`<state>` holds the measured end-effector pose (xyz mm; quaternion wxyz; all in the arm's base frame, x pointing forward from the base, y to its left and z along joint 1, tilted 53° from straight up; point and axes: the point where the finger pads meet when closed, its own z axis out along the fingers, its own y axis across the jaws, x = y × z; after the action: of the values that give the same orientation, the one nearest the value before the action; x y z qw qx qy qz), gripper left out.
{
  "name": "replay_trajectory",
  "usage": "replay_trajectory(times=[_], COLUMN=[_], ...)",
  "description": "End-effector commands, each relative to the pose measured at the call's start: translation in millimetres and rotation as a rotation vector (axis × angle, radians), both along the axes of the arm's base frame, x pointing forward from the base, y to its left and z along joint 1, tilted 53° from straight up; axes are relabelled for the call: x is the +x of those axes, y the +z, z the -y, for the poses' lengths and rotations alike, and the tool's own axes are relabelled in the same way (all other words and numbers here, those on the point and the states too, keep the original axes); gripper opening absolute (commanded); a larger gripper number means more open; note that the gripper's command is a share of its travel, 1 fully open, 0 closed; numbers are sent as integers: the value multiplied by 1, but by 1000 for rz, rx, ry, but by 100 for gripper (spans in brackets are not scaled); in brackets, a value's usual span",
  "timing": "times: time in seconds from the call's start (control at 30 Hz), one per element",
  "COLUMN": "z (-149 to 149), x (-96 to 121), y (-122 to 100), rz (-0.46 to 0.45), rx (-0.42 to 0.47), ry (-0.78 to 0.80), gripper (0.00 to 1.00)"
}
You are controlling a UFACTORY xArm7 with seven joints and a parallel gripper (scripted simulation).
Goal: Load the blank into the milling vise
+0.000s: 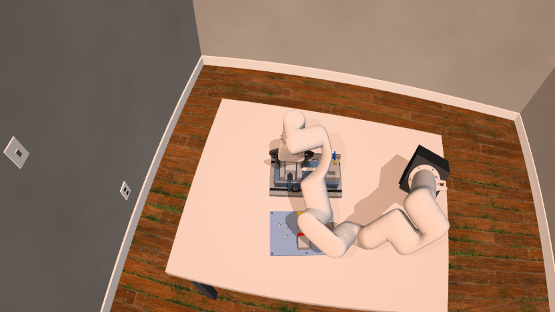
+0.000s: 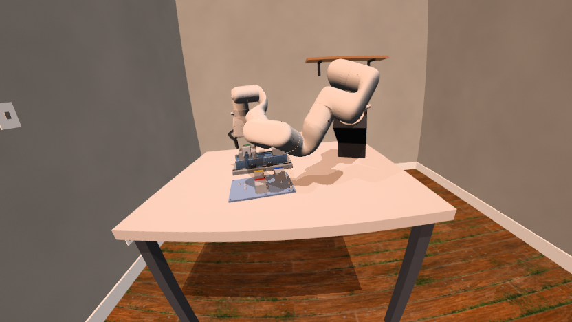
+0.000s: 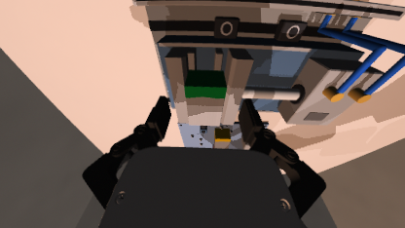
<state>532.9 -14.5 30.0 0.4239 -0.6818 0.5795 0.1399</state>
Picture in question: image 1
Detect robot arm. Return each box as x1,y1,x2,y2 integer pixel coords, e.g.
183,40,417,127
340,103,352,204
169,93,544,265
278,110,450,258

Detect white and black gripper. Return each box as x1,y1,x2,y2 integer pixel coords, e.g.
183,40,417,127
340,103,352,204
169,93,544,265
269,139,314,168

